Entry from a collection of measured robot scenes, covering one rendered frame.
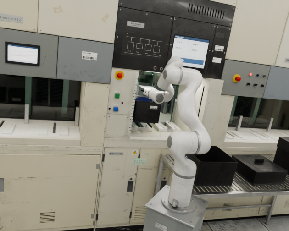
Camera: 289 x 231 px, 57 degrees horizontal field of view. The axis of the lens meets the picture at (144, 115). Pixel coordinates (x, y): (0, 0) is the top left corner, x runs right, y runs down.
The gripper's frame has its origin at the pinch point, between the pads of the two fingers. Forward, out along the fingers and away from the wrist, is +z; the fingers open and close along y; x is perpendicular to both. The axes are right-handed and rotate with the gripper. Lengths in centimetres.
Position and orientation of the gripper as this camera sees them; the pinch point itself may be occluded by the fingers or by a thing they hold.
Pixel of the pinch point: (147, 89)
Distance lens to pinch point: 217.5
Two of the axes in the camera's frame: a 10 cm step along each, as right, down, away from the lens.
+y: 9.5, 0.6, 3.1
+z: -2.8, -2.8, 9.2
